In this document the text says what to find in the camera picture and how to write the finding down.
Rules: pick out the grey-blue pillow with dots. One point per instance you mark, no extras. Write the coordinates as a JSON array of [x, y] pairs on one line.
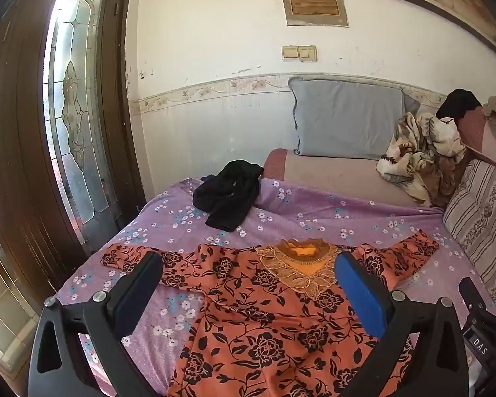
[[347, 118]]

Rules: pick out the purple floral bedsheet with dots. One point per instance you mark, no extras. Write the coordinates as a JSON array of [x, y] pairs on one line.
[[314, 215]]

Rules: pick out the wooden stained glass door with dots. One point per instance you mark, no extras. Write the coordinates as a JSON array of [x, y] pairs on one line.
[[24, 132]]

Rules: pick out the small wall plaque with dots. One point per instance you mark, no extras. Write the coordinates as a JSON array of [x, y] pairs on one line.
[[315, 6]]

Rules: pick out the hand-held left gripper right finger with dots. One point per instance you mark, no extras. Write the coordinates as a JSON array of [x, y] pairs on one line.
[[361, 293]]

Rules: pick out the beige mattress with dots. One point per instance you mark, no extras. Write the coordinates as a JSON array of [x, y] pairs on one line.
[[334, 178]]

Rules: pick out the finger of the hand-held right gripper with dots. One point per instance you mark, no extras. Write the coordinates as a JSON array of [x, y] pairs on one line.
[[471, 295]]

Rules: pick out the black cloth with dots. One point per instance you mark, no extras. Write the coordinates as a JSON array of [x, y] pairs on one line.
[[458, 102]]

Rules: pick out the cream floral blanket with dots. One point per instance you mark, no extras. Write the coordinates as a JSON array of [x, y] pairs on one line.
[[421, 153]]

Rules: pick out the black garment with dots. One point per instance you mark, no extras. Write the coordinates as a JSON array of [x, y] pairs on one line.
[[229, 194]]

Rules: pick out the striped floral cushion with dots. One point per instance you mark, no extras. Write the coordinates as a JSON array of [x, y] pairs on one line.
[[483, 215]]

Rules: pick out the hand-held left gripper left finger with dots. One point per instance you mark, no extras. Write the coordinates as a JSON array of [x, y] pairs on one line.
[[142, 285]]

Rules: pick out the orange black floral dress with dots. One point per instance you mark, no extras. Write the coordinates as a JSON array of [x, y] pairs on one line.
[[252, 318]]

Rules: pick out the reddish brown cushion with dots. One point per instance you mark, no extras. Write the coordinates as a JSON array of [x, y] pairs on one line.
[[475, 132]]

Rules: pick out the beige light switch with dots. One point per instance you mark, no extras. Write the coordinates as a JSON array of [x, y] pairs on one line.
[[307, 52], [290, 53]]

